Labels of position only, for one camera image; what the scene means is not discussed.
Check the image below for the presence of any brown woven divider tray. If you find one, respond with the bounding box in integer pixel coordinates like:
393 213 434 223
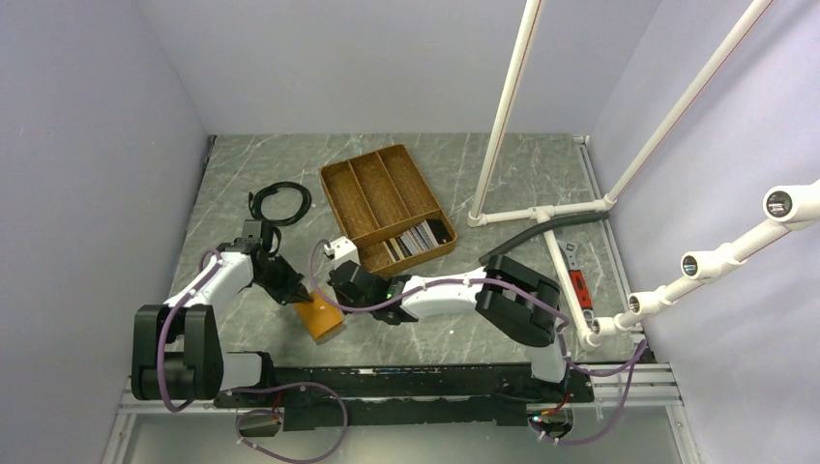
320 144 458 276

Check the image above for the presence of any red adjustable wrench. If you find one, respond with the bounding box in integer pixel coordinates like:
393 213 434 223
558 241 594 321

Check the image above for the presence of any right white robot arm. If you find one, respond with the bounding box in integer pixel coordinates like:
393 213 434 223
328 255 571 401

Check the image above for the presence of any white pvc pipe frame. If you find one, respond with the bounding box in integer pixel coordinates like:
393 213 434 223
468 1 819 351

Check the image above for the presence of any coiled black cable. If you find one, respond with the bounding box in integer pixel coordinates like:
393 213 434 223
248 181 313 228

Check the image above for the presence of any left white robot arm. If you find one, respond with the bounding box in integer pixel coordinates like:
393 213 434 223
131 219 312 412

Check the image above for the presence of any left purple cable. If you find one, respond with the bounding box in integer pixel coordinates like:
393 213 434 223
157 249 225 415

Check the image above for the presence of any black foam tube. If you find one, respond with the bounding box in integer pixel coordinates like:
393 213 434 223
479 212 609 265

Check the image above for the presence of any orange leather card holder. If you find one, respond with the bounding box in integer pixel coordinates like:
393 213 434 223
293 292 343 344

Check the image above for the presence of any stack of credit cards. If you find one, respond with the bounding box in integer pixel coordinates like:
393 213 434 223
383 218 454 263

